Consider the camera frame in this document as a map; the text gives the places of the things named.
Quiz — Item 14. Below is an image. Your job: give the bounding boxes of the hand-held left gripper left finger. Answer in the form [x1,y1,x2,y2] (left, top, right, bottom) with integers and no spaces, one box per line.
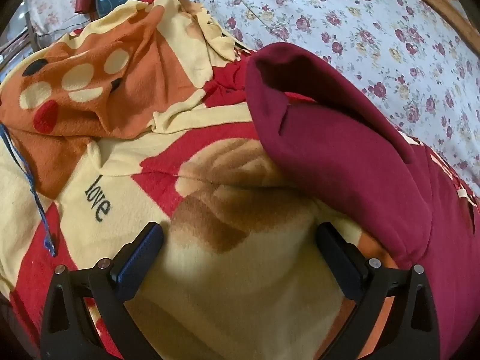
[39,222,164,360]

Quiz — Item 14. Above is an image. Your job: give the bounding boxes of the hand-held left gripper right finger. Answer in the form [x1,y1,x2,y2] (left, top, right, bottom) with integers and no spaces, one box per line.
[315,222,442,360]

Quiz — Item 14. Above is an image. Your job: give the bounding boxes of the maroon sweater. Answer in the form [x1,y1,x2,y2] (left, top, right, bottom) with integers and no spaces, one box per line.
[244,43,480,360]

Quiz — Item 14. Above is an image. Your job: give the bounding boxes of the red and yellow printed blanket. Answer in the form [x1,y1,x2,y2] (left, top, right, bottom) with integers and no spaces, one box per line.
[0,0,413,360]

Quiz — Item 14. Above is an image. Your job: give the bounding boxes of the white floral bedsheet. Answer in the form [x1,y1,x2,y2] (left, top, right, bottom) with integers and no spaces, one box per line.
[22,0,480,196]

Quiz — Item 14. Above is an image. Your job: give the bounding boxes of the blue cord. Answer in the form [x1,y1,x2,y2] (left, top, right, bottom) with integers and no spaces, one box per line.
[0,122,57,257]

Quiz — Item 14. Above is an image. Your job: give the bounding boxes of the wooden bed frame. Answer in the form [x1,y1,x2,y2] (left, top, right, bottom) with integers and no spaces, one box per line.
[390,0,480,40]

